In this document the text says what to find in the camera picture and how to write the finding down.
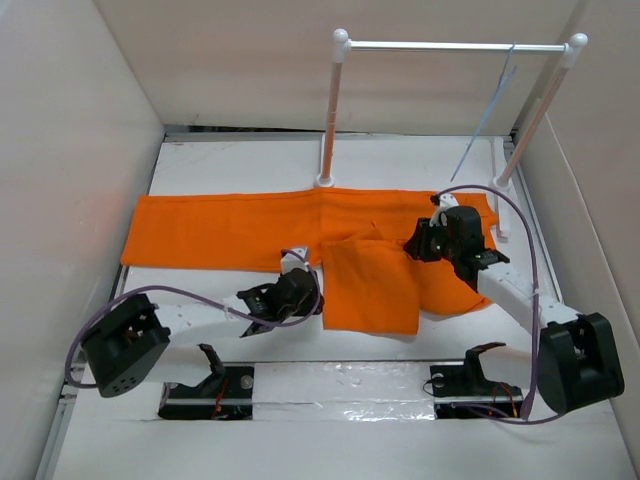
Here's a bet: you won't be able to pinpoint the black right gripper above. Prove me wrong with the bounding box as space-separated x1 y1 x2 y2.
402 217 459 263

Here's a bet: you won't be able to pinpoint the orange trousers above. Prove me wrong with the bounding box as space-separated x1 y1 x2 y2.
121 188 488 336

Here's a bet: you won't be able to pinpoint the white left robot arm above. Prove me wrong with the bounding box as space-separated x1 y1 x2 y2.
76 268 324 398

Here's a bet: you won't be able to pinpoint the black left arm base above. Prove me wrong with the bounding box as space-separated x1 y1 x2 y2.
158 344 255 421

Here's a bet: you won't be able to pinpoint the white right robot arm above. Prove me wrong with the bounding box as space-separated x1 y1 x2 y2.
404 206 625 415

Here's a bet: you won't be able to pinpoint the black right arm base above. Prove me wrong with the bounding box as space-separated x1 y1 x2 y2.
422 342 523 420

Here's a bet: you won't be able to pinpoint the white clothes rack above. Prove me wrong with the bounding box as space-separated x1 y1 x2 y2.
313 28 590 243

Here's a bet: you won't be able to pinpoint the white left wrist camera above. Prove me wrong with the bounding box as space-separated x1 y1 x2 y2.
280 246 310 274

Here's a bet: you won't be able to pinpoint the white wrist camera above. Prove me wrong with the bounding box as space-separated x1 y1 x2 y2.
280 246 310 274
429 193 459 227

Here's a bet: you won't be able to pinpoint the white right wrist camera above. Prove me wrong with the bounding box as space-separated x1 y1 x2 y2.
429 193 459 227

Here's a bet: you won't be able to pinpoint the blue wire hanger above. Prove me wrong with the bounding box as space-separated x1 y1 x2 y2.
450 42 517 182

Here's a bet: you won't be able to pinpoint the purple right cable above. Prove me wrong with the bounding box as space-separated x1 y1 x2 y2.
435 184 556 426

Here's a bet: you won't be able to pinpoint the purple cable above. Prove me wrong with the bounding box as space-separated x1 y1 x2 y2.
64 249 322 389
435 184 556 426

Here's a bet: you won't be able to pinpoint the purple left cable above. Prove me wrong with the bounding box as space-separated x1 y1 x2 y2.
64 249 322 389

